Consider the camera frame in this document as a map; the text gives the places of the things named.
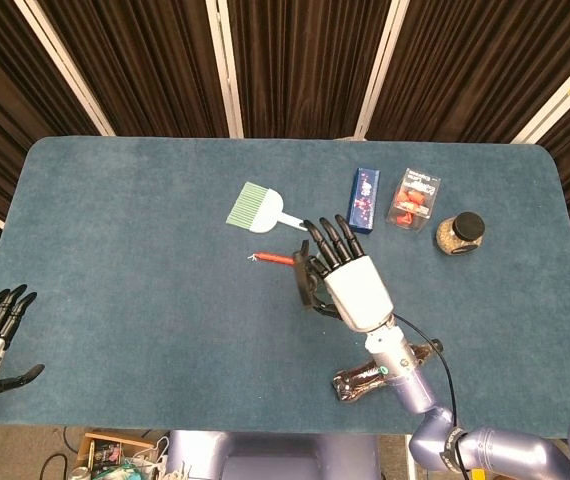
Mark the glass jar with black lid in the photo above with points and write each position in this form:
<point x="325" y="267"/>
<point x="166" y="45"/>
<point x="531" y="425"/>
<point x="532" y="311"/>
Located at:
<point x="460" y="234"/>

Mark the blue felt table cover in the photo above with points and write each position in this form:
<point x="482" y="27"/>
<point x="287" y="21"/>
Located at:
<point x="140" y="310"/>

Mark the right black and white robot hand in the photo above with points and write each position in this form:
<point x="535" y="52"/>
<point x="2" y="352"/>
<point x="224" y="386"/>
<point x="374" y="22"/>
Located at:
<point x="357" y="295"/>

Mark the purple robot base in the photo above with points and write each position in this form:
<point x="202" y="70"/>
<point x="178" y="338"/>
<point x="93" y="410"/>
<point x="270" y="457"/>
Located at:
<point x="275" y="455"/>

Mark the clear box with red items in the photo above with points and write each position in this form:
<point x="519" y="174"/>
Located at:
<point x="412" y="202"/>

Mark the red candle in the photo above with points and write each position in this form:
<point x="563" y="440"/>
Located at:
<point x="272" y="257"/>

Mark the wooden box with clutter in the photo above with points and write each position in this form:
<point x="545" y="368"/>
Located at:
<point x="110" y="457"/>

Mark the dark brown curtain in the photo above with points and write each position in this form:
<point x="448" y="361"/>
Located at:
<point x="480" y="60"/>
<point x="305" y="65"/>
<point x="150" y="65"/>
<point x="10" y="125"/>

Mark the cola bottle with red label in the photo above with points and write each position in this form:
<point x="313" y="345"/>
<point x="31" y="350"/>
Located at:
<point x="355" y="381"/>

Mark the green bristle white brush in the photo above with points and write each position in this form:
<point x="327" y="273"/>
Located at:
<point x="260" y="210"/>

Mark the blue printed carton box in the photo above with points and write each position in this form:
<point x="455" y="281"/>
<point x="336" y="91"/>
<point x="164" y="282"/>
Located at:
<point x="363" y="200"/>

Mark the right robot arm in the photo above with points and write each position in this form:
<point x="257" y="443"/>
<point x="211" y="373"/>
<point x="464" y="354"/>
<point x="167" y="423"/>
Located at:
<point x="415" y="390"/>

